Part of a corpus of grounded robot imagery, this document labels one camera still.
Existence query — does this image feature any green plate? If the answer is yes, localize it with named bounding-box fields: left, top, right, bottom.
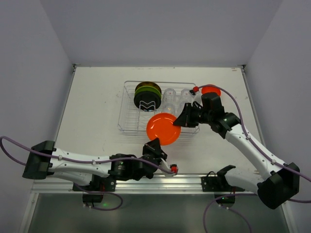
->
left=135, top=86, right=161, bottom=97

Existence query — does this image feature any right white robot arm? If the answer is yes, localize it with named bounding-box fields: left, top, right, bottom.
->
left=173, top=92, right=300, bottom=209

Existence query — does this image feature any aluminium mounting rail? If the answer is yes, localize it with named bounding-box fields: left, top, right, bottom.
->
left=31, top=173, right=258, bottom=194

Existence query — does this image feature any olive brown plate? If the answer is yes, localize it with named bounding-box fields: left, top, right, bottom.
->
left=135, top=81, right=160, bottom=90

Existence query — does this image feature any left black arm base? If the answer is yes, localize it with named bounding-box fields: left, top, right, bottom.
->
left=72, top=176, right=116, bottom=204

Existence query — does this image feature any orange bowl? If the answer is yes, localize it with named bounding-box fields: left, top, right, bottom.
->
left=201, top=86, right=222, bottom=97

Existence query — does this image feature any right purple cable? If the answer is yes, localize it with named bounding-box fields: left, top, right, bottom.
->
left=189, top=84, right=311, bottom=233

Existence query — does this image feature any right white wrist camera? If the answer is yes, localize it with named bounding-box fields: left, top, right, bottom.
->
left=189, top=86, right=202, bottom=103

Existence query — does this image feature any orange plate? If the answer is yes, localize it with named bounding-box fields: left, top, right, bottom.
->
left=146, top=113, right=181, bottom=146

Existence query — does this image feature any clear plastic rack tray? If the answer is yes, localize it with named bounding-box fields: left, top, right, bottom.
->
left=117, top=80, right=201, bottom=134

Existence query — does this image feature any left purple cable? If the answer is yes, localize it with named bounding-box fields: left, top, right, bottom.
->
left=0, top=135, right=178, bottom=211

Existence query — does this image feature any clear glass back right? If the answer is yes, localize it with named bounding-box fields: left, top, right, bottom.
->
left=180, top=88, right=193, bottom=102

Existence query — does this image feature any clear glass back left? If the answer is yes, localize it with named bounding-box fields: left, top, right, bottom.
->
left=163, top=88, right=176, bottom=103

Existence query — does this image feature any clear glass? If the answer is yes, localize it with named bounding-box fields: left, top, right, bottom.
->
left=163, top=88, right=176, bottom=103
left=180, top=88, right=193, bottom=102
left=162, top=102, right=176, bottom=115
left=176, top=100, right=188, bottom=117

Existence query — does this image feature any clear glass front left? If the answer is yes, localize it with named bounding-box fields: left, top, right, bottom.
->
left=162, top=102, right=176, bottom=115

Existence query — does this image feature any black plate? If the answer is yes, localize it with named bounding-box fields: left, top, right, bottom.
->
left=134, top=92, right=161, bottom=111

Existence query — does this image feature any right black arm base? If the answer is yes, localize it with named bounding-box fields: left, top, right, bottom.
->
left=201, top=165, right=245, bottom=198

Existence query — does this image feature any clear glass front right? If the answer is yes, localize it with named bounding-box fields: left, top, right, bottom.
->
left=176, top=100, right=188, bottom=117

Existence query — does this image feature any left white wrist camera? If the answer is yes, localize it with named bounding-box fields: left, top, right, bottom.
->
left=159, top=160, right=178, bottom=178

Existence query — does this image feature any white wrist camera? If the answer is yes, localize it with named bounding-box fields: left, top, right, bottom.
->
left=189, top=86, right=202, bottom=103
left=159, top=160, right=178, bottom=178

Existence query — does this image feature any purple cable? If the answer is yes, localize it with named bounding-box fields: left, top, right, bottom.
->
left=189, top=84, right=311, bottom=233
left=0, top=135, right=178, bottom=211

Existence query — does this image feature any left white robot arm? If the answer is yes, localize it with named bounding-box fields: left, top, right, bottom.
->
left=22, top=140, right=172, bottom=186

